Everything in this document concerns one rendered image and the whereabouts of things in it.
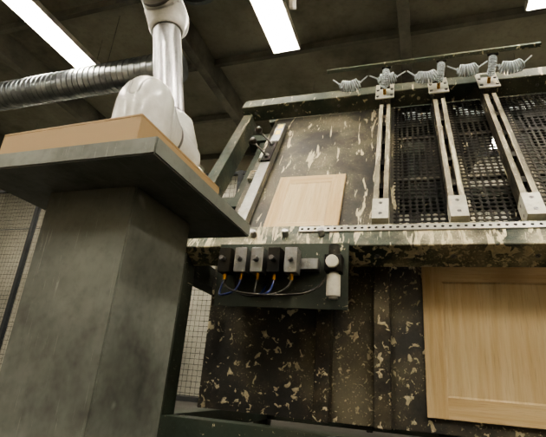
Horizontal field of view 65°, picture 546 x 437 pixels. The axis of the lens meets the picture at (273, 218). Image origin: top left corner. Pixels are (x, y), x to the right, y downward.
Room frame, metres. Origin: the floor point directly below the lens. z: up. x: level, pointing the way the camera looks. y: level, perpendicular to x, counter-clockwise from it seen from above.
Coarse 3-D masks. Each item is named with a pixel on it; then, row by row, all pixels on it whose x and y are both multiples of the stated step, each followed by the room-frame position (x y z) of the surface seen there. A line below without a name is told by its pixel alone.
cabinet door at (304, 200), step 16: (304, 176) 1.84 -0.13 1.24; (320, 176) 1.81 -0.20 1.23; (336, 176) 1.78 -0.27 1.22; (288, 192) 1.79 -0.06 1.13; (304, 192) 1.77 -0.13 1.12; (320, 192) 1.74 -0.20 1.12; (336, 192) 1.71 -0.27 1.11; (272, 208) 1.75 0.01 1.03; (288, 208) 1.73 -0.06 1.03; (304, 208) 1.71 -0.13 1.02; (320, 208) 1.68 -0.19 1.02; (336, 208) 1.65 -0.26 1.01; (272, 224) 1.69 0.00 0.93; (288, 224) 1.67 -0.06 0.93; (304, 224) 1.65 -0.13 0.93; (320, 224) 1.62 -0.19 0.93; (336, 224) 1.60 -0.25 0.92
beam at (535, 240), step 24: (192, 240) 1.70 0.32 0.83; (216, 240) 1.66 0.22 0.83; (240, 240) 1.63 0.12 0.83; (264, 240) 1.60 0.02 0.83; (288, 240) 1.57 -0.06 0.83; (312, 240) 1.54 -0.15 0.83; (336, 240) 1.51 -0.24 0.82; (360, 240) 1.48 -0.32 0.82; (384, 240) 1.45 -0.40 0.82; (408, 240) 1.42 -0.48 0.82; (432, 240) 1.40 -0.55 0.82; (456, 240) 1.37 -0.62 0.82; (480, 240) 1.35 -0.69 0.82; (504, 240) 1.33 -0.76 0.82; (528, 240) 1.30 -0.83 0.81; (216, 264) 1.73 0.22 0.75; (360, 264) 1.55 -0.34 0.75; (384, 264) 1.52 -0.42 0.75; (408, 264) 1.49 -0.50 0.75; (432, 264) 1.47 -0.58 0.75; (456, 264) 1.44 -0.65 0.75; (480, 264) 1.42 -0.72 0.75; (504, 264) 1.40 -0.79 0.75; (528, 264) 1.37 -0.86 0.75
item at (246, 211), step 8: (280, 128) 2.12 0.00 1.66; (272, 136) 2.09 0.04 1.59; (280, 136) 2.07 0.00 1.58; (280, 144) 2.08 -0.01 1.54; (272, 160) 1.98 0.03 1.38; (264, 168) 1.91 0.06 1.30; (256, 176) 1.89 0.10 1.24; (264, 176) 1.89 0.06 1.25; (256, 184) 1.85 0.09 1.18; (264, 184) 1.90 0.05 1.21; (248, 192) 1.82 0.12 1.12; (256, 192) 1.81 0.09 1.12; (248, 200) 1.79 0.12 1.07; (256, 200) 1.81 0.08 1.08; (240, 208) 1.77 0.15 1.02; (248, 208) 1.76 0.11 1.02; (248, 216) 1.74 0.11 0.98
